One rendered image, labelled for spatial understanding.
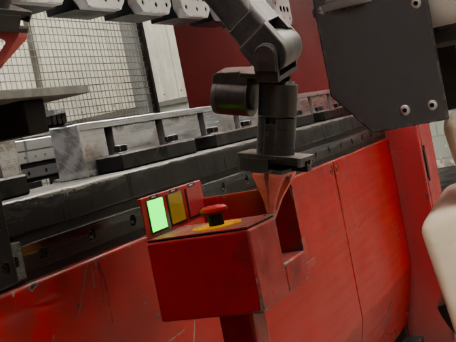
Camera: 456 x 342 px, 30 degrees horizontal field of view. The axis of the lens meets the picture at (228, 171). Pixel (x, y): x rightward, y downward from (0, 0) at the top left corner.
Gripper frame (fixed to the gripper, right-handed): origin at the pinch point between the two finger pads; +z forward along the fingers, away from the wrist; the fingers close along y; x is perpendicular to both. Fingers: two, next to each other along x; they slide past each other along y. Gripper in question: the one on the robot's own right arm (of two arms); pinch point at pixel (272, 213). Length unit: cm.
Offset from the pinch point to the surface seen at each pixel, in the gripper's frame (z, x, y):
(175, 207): -0.3, 5.4, 13.6
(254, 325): 15.3, 6.8, -0.6
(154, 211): -0.7, 11.9, 13.7
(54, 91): -18.7, 34.9, 15.0
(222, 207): -2.1, 10.2, 3.8
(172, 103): 38, -677, 365
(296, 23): -34, -178, 60
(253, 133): -4, -71, 32
